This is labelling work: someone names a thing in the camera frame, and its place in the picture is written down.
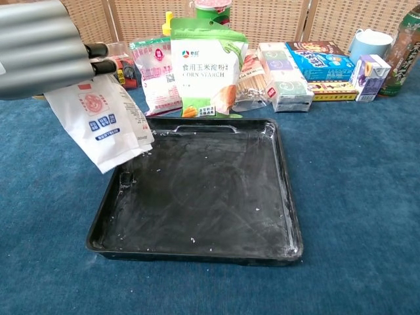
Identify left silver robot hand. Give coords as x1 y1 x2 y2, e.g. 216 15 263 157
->
0 0 119 101

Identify white blue snack packet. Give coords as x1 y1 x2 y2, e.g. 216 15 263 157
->
43 73 156 175

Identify pink white powder bag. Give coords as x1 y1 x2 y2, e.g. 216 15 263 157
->
129 36 184 117

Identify honey bottle yellow cap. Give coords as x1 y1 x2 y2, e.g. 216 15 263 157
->
161 10 175 35

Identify green white corn starch bag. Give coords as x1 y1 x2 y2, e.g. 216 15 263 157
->
169 16 249 119

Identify green cup pink foil lid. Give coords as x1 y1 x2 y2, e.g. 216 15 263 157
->
194 0 233 26

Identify clear sausage snack bag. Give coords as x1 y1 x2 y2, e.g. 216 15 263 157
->
241 48 264 80

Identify clear bag wooden sticks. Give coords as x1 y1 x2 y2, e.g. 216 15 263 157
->
230 70 274 113

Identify black baking tray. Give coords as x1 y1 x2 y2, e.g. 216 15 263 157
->
85 117 304 268

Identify wicker folding screen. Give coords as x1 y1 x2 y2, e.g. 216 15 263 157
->
58 0 420 56

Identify white tissue pack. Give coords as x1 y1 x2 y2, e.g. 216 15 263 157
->
256 42 316 114

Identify blue cookie box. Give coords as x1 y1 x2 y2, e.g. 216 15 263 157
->
285 40 357 83

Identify flat yellow red box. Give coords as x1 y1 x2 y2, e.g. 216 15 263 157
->
306 80 359 102

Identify small purple white carton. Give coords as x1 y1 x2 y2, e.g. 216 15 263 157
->
348 54 392 103

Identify light blue mug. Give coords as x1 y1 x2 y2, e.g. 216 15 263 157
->
348 28 394 66

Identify blue table cloth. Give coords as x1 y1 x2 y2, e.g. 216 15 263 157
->
0 61 420 315

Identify green tea bottle white cap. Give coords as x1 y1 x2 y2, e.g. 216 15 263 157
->
377 4 420 99

